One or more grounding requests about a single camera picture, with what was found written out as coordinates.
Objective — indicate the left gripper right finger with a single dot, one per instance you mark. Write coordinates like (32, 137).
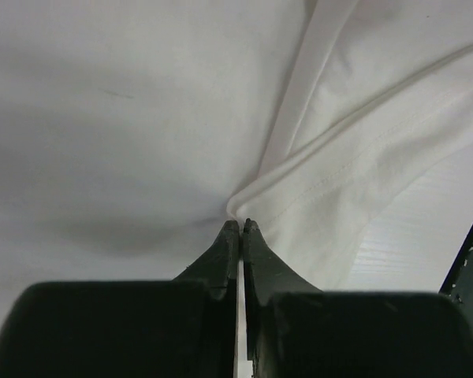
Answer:
(265, 275)

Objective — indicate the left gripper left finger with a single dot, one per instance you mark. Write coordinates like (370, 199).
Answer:
(217, 267)

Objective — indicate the white floral t shirt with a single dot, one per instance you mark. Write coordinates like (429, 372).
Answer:
(380, 92)

